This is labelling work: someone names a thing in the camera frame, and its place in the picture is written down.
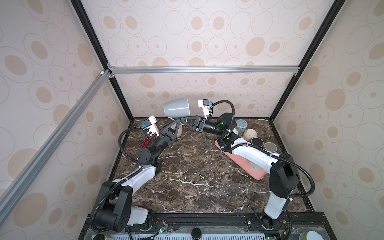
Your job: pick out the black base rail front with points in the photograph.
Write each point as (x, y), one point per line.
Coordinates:
(228, 226)

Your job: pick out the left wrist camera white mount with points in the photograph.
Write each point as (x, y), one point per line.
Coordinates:
(149, 126)

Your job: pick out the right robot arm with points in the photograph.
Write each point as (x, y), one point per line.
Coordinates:
(283, 171)

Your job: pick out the pale pink mug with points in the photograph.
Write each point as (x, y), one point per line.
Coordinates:
(180, 129)

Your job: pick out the dark grey mug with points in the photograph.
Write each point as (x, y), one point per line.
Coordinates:
(270, 147)

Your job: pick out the light grey mug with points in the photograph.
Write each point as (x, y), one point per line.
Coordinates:
(178, 108)

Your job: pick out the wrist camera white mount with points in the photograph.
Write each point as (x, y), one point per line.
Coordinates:
(149, 126)
(207, 107)

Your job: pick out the cream and salmon mug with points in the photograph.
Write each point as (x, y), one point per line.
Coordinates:
(249, 134)

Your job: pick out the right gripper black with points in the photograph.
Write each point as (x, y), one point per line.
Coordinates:
(196, 119)

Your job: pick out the black mug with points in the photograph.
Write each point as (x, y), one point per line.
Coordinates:
(258, 142)

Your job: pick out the speckled cream mug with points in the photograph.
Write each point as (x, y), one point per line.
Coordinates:
(254, 167)

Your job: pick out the blue butterfly mug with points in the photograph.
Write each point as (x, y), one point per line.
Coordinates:
(241, 126)

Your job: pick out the diagonal aluminium rail left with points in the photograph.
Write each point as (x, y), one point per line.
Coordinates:
(23, 181)

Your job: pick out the pink plastic tray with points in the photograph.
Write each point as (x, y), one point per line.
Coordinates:
(243, 162)

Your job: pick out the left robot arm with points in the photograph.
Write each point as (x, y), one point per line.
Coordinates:
(113, 209)

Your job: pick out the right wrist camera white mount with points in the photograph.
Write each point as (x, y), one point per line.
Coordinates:
(207, 107)

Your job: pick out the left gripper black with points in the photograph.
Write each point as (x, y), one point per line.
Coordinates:
(167, 132)

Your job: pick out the red handled tongs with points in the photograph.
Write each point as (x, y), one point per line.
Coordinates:
(154, 139)

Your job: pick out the horizontal aluminium rail back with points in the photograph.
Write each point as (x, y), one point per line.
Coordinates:
(205, 70)

